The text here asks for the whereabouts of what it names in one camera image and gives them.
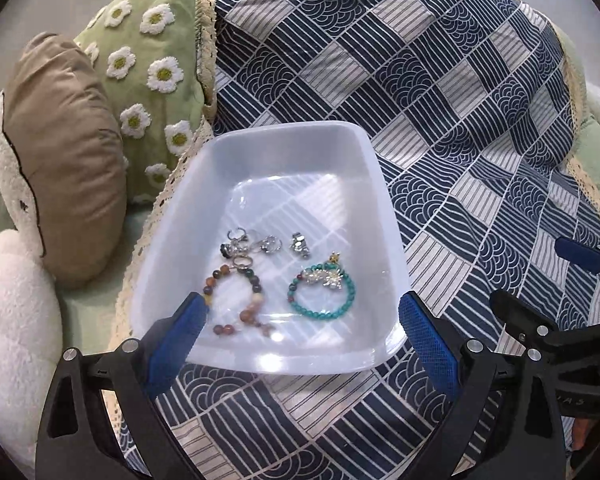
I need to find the white plastic tray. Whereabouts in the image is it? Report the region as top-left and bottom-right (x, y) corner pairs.
(130, 121), (411, 376)

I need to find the green daisy pillow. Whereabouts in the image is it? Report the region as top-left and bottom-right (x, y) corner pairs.
(72, 0), (216, 206)

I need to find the blue patterned blanket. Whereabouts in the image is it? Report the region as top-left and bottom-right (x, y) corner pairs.
(107, 0), (600, 480)

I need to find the white plush pillow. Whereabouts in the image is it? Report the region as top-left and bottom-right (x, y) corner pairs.
(0, 230), (63, 476)

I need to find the tan cushion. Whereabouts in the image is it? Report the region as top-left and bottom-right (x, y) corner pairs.
(0, 32), (128, 288)

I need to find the multicolour bead bracelet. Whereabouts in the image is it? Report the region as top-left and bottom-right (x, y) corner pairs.
(200, 260), (276, 341)

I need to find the turquoise bead bracelet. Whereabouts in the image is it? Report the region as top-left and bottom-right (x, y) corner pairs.
(286, 262), (356, 318)

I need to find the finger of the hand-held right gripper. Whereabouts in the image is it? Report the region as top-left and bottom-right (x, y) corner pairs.
(554, 236), (600, 311)
(490, 289), (600, 356)

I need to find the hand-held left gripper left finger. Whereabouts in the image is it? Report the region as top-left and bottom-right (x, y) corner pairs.
(35, 291), (211, 480)

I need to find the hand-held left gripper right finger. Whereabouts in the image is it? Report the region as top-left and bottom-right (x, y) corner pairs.
(397, 290), (566, 480)

